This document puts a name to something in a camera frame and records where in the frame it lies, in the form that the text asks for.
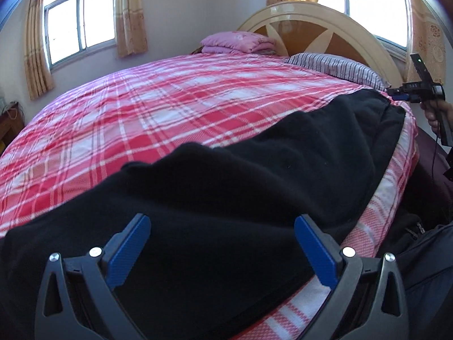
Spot beige patterned curtain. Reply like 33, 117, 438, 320
23, 0, 55, 100
403, 0, 446, 86
115, 0, 148, 58

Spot person's right hand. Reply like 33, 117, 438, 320
423, 101, 453, 135

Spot window with grey frame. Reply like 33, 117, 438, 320
43, 0, 117, 68
279, 0, 413, 48

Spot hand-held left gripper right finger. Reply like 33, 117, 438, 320
294, 214, 413, 340

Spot person's dark jacket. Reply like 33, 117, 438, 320
382, 212, 453, 340

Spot black pants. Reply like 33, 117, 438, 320
0, 88, 406, 340

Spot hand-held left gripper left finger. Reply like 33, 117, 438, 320
34, 213, 153, 340

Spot striped pillow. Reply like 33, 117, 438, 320
285, 52, 390, 91

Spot brown wooden desk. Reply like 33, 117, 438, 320
0, 101, 25, 156

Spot pink folded blanket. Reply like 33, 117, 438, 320
200, 31, 277, 55

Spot cream wooden bed headboard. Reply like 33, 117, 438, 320
236, 2, 404, 87

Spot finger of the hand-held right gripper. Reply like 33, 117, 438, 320
387, 87, 411, 102

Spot red plaid bed sheet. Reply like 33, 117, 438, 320
0, 51, 420, 340

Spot black cable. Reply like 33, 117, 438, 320
431, 127, 443, 185

